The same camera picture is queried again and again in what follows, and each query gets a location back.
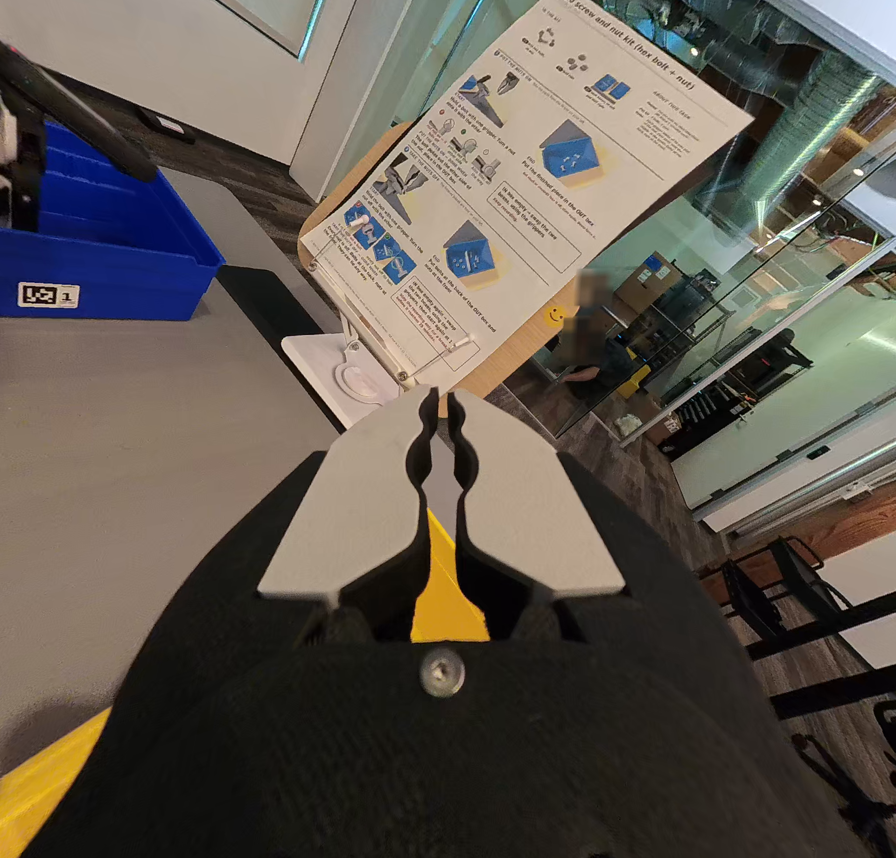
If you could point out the silver ventilation duct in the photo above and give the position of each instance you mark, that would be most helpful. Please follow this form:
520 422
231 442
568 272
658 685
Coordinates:
805 137

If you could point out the round wooden table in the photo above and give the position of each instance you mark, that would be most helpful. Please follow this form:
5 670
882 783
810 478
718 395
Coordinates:
518 361

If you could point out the white stand base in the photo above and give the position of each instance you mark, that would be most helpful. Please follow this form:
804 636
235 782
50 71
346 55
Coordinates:
315 354

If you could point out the printed instruction sheet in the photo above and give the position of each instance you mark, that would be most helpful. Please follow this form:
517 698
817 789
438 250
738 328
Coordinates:
560 137

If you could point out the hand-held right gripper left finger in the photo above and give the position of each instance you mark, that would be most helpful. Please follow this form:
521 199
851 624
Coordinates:
350 508

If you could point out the yellow smiley sticker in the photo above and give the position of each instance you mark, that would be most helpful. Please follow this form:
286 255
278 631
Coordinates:
555 315

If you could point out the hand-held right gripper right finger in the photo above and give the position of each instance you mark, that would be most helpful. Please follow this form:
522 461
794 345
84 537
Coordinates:
539 515

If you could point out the blue plastic bin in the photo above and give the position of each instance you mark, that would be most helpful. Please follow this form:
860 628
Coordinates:
105 263

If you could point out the yellow plastic bin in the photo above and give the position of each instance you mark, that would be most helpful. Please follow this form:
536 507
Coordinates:
441 606

